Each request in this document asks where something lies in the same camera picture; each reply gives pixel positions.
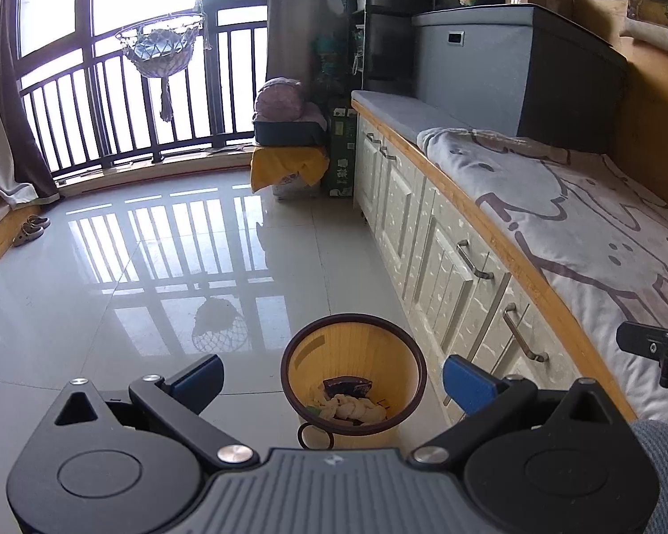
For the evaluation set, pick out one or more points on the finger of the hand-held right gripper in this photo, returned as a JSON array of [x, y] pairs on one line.
[[643, 336]]

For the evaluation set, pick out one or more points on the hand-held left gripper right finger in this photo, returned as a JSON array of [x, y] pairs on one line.
[[467, 389]]

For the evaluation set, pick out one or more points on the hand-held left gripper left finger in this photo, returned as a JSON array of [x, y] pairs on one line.
[[200, 381]]

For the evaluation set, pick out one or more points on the teal snack packet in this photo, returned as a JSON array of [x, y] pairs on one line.
[[314, 407]]

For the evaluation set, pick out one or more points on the wooden bin with dark rim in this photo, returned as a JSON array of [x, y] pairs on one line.
[[356, 350]]

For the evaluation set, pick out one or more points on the white tissue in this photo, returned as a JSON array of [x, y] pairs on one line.
[[350, 409]]

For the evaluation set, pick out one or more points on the person's blue-grey clothing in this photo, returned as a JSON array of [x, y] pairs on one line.
[[665, 473]]

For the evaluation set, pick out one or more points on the dark crumpled snack bag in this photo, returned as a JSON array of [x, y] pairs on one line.
[[345, 385]]

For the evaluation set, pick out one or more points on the bear print blanket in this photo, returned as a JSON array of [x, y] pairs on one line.
[[579, 222]]

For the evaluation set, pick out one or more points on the white cabinet with wooden top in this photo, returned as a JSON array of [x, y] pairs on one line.
[[406, 217]]

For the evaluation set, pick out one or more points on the white printed bag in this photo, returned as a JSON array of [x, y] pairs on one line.
[[295, 189]]

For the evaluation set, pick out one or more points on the grey slipper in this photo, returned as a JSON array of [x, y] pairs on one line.
[[28, 236], [38, 222]]

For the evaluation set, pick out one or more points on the black window railing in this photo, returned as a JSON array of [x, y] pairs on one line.
[[151, 133]]

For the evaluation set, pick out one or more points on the black plastic tray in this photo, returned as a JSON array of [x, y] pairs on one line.
[[289, 133]]

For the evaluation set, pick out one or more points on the green cardboard box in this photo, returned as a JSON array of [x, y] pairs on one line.
[[340, 150]]

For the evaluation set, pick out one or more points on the grey seat cushion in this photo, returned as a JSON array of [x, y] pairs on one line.
[[401, 108]]

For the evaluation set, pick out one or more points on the pink bag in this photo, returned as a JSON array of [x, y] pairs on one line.
[[281, 100]]

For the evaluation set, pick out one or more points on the brown curtain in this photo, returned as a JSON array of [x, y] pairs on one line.
[[11, 139]]

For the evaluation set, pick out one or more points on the grey fabric storage box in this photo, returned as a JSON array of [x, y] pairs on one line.
[[467, 78]]

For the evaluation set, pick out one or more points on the hanging net basket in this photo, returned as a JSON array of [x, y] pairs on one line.
[[156, 53]]

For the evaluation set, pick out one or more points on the teal package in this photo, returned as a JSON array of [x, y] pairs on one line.
[[331, 61]]

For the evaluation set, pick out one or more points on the black drawer tower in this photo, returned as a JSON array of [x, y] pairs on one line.
[[389, 50]]

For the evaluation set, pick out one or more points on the grey-brown curtain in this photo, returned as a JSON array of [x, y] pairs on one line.
[[289, 22]]

